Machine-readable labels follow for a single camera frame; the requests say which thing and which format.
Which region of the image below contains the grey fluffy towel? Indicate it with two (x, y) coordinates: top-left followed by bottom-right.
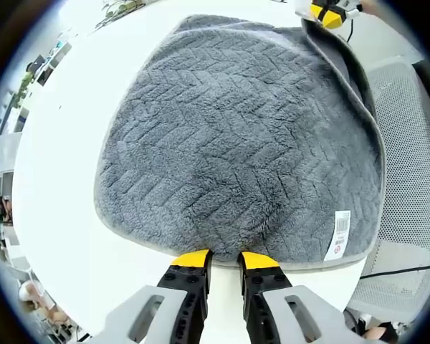
(92, 14), (387, 272)

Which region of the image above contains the grey mesh chair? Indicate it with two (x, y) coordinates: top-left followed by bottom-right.
(345, 57), (430, 323)

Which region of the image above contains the small green plant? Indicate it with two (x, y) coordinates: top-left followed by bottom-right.
(14, 72), (36, 109)

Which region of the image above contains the black cable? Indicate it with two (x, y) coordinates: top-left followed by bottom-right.
(360, 262), (430, 281)

